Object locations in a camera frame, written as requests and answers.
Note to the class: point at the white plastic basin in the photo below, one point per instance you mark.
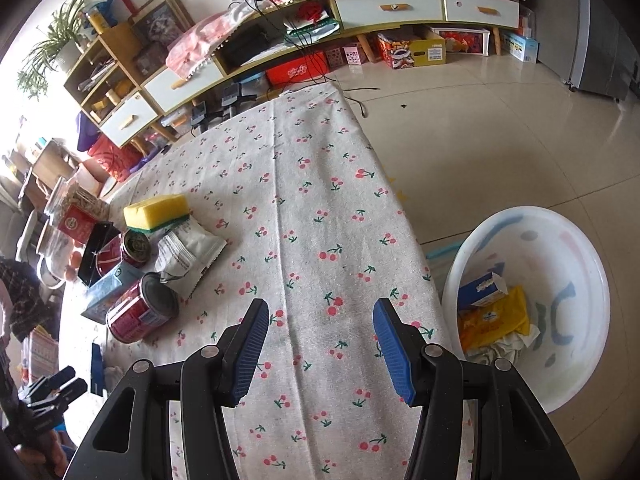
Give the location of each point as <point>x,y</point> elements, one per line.
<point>565,260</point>

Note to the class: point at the plaid clothing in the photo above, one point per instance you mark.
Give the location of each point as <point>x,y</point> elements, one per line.
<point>22,295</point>

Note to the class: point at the clear jar of wooden sticks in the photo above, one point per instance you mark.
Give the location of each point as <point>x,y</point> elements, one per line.
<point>80,200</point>

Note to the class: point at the red round container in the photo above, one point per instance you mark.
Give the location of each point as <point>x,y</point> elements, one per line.
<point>109,261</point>

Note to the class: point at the red drink can with barcode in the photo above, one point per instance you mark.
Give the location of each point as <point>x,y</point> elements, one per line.
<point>137,315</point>

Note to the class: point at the yellow plastic packet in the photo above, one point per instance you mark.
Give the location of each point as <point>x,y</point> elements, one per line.
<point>500,320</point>

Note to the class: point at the purple cloth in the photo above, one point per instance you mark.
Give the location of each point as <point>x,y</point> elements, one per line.
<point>86,132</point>

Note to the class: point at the wooden picture frame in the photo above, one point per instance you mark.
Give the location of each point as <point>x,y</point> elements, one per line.
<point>160,22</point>

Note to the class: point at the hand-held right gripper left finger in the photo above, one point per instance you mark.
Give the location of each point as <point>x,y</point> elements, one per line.
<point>247,355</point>

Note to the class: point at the long wooden tv cabinet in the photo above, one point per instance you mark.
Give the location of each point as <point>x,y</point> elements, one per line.
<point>120,35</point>

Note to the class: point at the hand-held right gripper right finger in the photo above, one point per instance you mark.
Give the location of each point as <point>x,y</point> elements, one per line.
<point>395,355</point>

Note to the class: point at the pink patterned box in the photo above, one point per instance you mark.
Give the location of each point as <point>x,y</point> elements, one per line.
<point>355,55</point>

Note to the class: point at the white storage crate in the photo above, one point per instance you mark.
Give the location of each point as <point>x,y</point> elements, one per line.
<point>460,40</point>

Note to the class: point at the white snack packet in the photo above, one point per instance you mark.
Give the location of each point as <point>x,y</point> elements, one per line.
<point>187,252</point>

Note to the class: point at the light blue tissue packet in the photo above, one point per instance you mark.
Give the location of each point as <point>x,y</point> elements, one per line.
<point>107,290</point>

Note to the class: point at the white crumpled paper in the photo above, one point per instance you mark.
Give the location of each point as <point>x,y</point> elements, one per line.
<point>505,347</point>

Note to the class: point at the white cabinet drawer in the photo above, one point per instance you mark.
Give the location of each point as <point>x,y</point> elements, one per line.
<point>180,85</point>
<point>127,120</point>
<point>385,7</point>
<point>480,10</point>

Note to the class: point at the pink lace cloth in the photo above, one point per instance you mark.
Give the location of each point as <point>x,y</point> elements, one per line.
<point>200,35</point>

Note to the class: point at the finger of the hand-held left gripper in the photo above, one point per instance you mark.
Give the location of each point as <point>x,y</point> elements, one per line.
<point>62,395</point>
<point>50,380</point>

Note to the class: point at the black media player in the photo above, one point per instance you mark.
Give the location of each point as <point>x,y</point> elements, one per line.
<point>250,42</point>

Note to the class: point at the grey metal cabinet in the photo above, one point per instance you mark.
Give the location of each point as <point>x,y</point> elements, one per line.
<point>590,35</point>

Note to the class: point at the red patterned bag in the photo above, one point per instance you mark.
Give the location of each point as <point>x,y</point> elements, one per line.
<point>112,160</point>

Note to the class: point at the blue white carton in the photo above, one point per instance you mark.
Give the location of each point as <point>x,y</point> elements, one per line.
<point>520,45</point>

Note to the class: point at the yellow sponge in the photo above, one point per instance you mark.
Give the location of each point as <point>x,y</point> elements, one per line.
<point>155,210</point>

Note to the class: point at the blue small carton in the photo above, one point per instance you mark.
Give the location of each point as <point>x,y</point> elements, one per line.
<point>480,290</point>

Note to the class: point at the red gift box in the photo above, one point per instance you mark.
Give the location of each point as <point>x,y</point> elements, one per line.
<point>295,70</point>

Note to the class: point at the dark red patterned box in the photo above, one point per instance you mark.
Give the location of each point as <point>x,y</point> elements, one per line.
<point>334,56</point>

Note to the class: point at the printed cardboard box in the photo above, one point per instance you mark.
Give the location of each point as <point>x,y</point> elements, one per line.
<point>410,50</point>

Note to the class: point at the green white plastic bag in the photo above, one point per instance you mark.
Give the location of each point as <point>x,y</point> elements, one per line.
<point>312,30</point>

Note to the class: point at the green potted plant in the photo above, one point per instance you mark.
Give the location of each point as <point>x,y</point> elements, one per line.
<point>55,40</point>

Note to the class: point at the person's left hand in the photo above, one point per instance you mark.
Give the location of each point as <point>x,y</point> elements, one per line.
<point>45,455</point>

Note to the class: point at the cherry print tablecloth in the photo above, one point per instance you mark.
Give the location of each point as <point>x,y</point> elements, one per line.
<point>310,210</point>

